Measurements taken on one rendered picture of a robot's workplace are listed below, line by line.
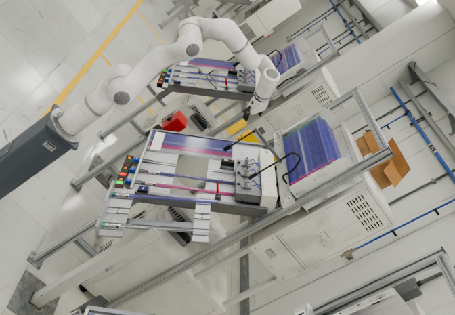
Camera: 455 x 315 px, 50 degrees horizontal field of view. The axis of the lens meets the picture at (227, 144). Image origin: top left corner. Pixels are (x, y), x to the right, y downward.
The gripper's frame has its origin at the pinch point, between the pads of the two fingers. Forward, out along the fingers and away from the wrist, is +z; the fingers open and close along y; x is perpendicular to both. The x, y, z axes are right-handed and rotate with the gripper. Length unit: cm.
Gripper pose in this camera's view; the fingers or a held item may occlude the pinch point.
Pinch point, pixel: (252, 115)
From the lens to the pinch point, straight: 254.8
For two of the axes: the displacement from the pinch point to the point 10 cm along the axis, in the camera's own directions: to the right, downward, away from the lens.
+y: 8.0, -3.2, 5.1
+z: -2.6, 5.8, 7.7
